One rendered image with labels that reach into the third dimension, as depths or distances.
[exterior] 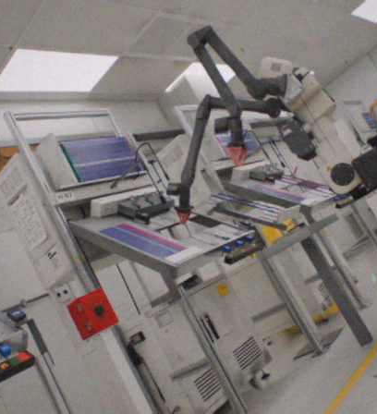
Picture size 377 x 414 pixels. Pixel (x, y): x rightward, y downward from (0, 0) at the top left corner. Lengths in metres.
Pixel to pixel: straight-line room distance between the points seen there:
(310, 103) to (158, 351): 1.35
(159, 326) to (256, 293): 1.47
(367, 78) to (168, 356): 8.39
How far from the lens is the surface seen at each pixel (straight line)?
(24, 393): 3.85
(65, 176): 2.74
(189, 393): 2.43
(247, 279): 3.76
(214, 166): 3.68
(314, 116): 2.38
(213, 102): 2.77
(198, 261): 2.30
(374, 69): 10.13
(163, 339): 2.41
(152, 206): 2.79
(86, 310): 1.98
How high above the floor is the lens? 0.56
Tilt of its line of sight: 10 degrees up
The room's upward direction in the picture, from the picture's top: 29 degrees counter-clockwise
